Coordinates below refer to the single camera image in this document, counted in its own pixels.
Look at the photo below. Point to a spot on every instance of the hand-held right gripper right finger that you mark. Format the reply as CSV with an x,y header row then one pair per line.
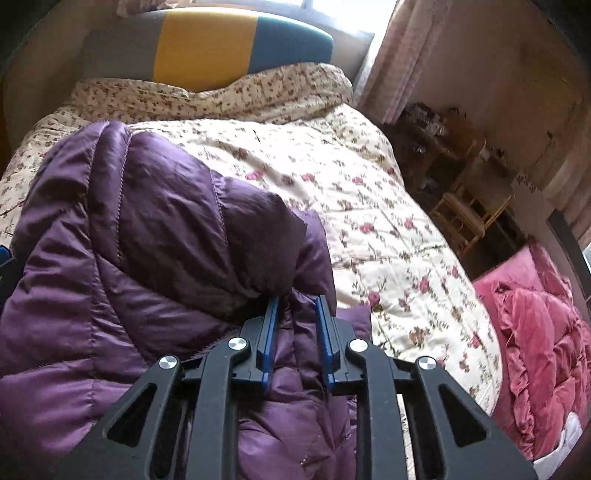
x,y
325,341

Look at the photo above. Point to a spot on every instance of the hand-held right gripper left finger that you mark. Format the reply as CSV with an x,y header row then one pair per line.
x,y
270,332

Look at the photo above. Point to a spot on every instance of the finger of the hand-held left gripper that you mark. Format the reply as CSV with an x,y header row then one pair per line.
x,y
5,277

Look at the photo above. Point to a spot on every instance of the purple quilted down jacket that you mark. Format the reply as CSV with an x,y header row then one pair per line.
x,y
138,277

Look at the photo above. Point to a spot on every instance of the floral cream bedspread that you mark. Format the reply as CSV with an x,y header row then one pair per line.
x,y
369,207

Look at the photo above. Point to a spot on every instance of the wooden chair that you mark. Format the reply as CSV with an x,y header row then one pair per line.
x,y
466,221

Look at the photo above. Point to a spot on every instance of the pink ruffled blanket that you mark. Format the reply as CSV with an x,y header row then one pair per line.
x,y
531,332

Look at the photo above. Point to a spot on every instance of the cluttered wooden desk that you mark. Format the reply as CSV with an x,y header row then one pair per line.
x,y
434,138

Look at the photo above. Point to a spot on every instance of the folded floral duvet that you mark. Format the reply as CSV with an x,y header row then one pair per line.
x,y
277,87

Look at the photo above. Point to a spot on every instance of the white cloth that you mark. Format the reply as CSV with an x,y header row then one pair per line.
x,y
561,443

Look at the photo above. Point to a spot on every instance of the pink patterned curtain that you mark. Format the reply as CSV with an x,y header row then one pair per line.
x,y
401,60

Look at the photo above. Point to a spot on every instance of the grey yellow blue headboard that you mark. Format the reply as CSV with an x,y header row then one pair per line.
x,y
203,46

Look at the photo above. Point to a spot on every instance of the window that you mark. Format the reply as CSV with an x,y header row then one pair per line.
x,y
351,16

